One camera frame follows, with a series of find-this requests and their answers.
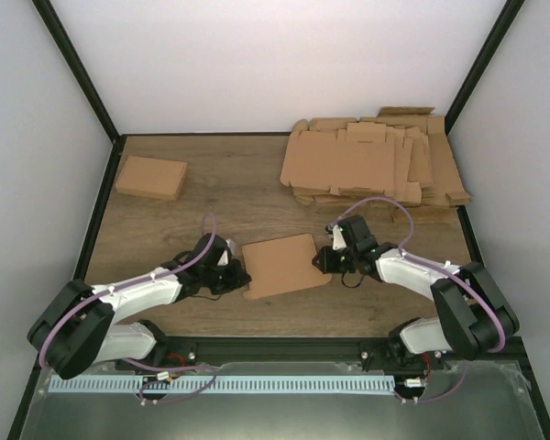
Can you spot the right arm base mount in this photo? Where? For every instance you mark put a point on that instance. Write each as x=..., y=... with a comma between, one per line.
x=390, y=354

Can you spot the light blue slotted cable duct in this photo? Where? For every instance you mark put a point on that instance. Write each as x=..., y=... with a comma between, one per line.
x=352, y=385

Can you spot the right black corner post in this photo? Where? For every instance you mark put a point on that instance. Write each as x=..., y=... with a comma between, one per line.
x=492, y=42

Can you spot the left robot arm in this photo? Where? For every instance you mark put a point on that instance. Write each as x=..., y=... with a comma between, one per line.
x=84, y=325

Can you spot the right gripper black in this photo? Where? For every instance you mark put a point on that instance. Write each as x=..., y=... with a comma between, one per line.
x=324, y=264

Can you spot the folded brown cardboard box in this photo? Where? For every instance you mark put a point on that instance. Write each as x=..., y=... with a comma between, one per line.
x=151, y=178

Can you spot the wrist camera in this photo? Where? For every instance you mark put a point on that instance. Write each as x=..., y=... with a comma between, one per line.
x=226, y=256
x=336, y=234

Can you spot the black aluminium frame rail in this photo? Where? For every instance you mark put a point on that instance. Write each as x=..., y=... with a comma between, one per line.
x=218, y=351

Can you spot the left black corner post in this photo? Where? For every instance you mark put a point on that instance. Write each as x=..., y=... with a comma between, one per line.
x=61, y=38

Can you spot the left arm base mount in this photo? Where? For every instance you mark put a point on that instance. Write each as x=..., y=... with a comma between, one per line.
x=159, y=358

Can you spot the stack of flat cardboard sheets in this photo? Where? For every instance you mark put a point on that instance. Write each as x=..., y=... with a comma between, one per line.
x=402, y=153

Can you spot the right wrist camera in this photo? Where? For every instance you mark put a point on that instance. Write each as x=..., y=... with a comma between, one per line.
x=336, y=234

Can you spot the black corner post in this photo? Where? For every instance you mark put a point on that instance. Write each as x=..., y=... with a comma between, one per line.
x=61, y=38
x=492, y=42

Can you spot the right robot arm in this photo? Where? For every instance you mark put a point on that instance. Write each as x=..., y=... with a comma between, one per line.
x=473, y=316

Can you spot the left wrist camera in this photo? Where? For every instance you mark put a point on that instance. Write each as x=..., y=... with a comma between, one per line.
x=226, y=256

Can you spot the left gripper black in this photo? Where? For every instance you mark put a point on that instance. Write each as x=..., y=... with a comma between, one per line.
x=237, y=279

